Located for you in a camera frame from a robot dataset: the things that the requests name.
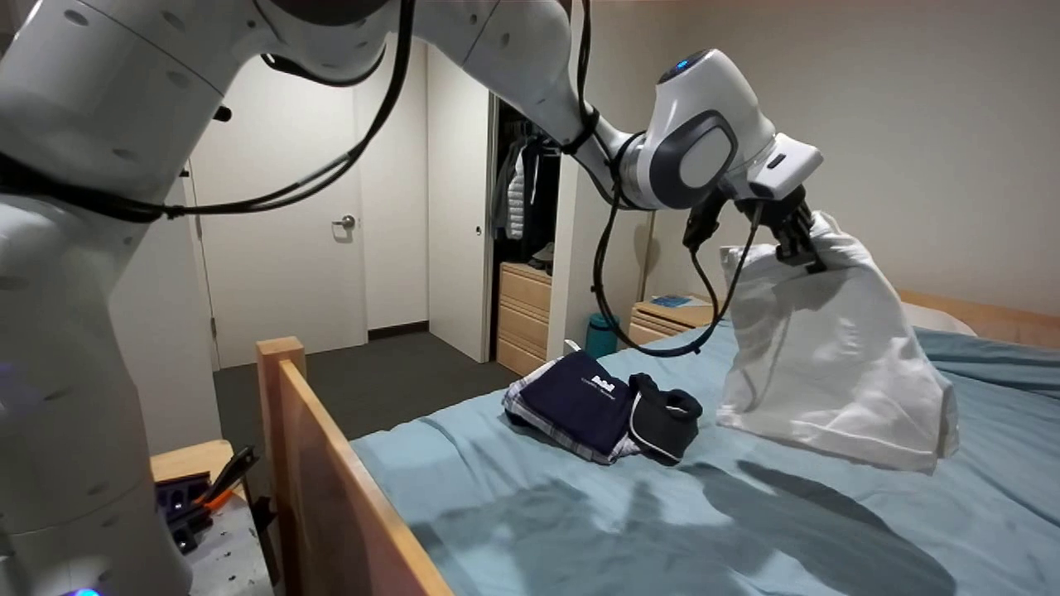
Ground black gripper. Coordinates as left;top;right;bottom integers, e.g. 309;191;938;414
737;189;829;276

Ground white shorts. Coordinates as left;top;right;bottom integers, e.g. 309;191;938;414
719;213;958;474

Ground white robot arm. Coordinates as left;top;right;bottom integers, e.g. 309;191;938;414
0;0;822;596

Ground white pillow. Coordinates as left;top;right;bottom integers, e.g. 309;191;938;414
902;300;978;338

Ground wooden nightstand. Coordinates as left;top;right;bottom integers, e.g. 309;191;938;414
626;294;721;357

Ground teal water bottle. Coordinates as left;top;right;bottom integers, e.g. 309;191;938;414
586;314;620;357

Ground black rolled garment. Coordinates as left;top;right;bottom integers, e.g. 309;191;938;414
629;375;702;465

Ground navy folded shirt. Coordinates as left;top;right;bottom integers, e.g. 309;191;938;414
501;350;637;464

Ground wooden dresser drawers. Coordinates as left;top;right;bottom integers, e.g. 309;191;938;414
495;260;549;375

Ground hanging closet clothes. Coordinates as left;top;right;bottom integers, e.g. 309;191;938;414
492;132;559;260

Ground light blue bed sheet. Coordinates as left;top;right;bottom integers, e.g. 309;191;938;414
354;330;1060;596

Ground white room door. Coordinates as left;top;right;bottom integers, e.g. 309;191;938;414
189;60;363;368

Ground small wooden side table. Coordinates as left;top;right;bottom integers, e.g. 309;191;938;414
149;439;244;512

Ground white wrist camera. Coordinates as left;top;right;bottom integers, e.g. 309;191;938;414
749;132;824;197

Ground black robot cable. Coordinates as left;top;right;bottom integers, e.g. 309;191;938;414
590;129;770;362

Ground wooden bed frame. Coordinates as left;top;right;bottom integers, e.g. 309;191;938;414
257;290;1057;596

